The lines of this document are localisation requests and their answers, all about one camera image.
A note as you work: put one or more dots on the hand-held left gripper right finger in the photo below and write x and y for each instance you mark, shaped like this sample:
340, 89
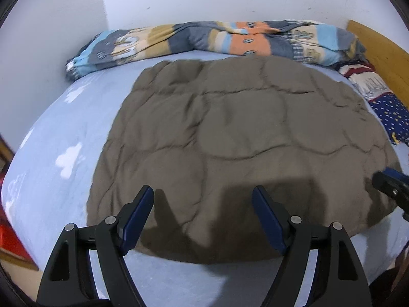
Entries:
270, 220

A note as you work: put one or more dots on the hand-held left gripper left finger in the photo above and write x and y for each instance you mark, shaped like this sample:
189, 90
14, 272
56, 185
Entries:
137, 224

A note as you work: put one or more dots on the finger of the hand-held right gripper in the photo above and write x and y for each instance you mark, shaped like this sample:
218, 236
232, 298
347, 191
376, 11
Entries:
388, 184

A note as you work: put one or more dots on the brown quilted puffer jacket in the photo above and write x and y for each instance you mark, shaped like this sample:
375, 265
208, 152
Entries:
223, 128

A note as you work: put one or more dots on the star-printed pillow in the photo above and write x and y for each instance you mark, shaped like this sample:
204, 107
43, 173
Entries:
389, 108

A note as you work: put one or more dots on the person's dark clothing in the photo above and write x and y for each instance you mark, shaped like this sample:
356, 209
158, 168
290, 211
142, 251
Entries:
391, 284

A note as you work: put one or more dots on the light blue cloud-print bed sheet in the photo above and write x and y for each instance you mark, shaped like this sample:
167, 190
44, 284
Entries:
64, 128

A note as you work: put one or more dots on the wooden headboard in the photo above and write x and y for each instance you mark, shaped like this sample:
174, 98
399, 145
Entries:
377, 48

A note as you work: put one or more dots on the patchwork printed blanket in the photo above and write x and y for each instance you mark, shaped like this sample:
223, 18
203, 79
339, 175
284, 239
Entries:
249, 41

